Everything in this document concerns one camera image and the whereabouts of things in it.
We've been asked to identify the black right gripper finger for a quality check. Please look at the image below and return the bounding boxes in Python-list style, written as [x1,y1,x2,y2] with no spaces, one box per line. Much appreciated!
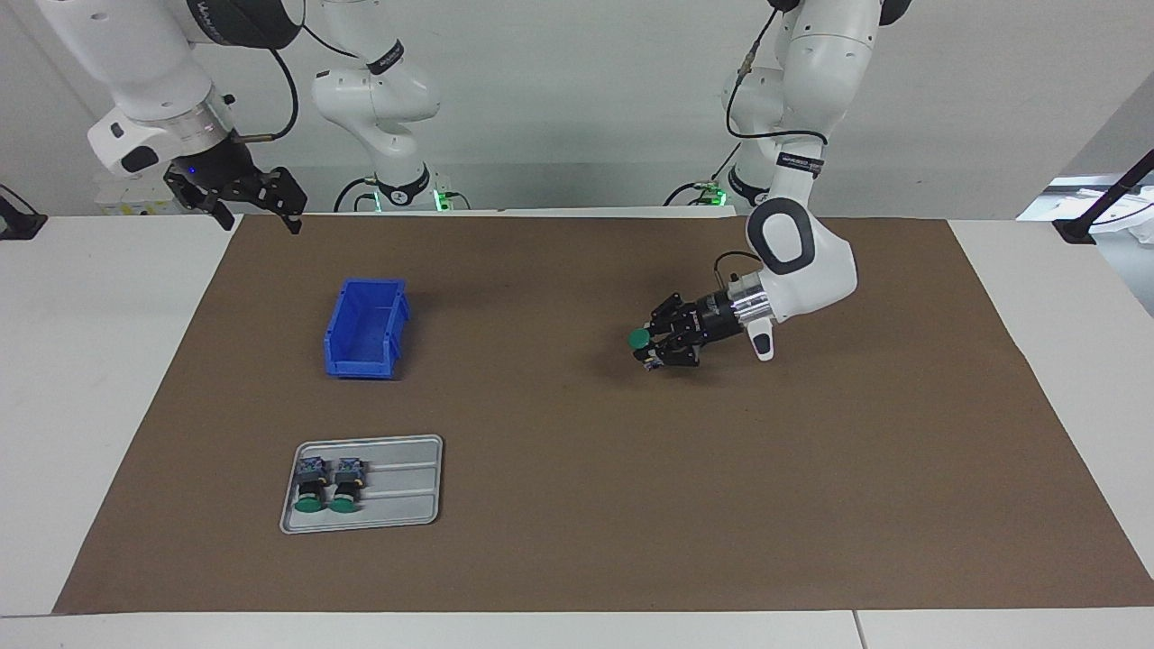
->
[163,169,238,233]
[240,166,309,236]

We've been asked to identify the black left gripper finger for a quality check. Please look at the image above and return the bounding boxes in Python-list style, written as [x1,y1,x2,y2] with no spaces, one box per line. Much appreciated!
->
[641,328,703,371]
[648,290,701,331]

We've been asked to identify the green push button switch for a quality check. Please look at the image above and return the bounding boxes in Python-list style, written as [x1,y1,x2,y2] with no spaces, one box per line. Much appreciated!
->
[293,457,331,515]
[328,458,369,515]
[627,327,670,367]

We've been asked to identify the white box yellow labels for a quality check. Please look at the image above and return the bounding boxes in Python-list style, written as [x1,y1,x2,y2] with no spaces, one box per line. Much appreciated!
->
[95,176,177,215]

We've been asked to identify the brown paper table mat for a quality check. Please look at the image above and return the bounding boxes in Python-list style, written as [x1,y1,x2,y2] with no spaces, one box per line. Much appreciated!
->
[52,215,1154,614]

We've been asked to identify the blue plastic storage bin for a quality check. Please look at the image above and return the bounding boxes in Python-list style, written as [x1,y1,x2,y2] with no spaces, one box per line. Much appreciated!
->
[324,278,411,379]

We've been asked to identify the silver metal tray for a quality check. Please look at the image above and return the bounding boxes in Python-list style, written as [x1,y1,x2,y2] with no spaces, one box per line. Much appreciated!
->
[279,434,444,535]

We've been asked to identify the white crumpled sheet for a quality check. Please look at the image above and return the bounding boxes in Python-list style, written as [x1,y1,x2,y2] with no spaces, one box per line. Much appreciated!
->
[1019,176,1154,251]

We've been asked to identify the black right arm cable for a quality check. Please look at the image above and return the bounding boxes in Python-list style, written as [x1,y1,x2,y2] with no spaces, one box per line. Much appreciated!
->
[230,23,375,145]

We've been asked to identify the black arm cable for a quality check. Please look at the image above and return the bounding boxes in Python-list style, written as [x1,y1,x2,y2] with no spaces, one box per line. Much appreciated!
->
[715,7,828,277]
[230,23,375,145]

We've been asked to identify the black clamp mount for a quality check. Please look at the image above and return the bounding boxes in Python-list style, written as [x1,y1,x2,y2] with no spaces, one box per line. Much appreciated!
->
[0,185,48,241]

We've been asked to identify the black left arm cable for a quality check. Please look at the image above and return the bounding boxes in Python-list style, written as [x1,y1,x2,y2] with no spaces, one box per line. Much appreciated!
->
[715,7,828,277]

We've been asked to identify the black camera stand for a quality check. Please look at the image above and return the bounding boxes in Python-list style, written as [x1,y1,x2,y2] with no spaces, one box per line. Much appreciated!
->
[1053,149,1154,246]

